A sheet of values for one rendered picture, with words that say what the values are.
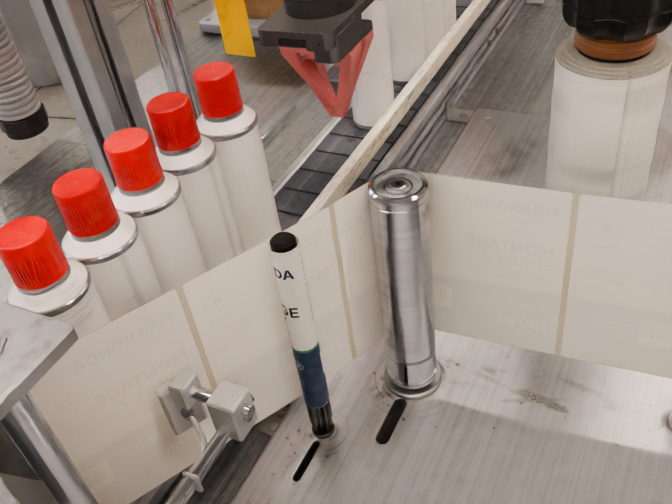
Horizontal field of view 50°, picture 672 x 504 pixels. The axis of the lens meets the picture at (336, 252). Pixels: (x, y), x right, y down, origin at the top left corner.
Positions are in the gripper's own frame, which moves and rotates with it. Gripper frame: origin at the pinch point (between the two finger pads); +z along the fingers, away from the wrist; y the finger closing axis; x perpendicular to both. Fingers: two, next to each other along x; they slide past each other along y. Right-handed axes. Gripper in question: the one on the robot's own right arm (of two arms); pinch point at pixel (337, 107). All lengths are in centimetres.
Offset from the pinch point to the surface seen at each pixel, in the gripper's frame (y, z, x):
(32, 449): -40.2, -6.5, -6.0
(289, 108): 7.4, 5.2, 9.9
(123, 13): 222, 93, 244
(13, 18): 144, 62, 225
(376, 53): 18.4, 3.9, 4.6
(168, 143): -14.6, -4.3, 6.4
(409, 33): 29.4, 6.4, 5.2
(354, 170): 5.8, 10.8, 2.5
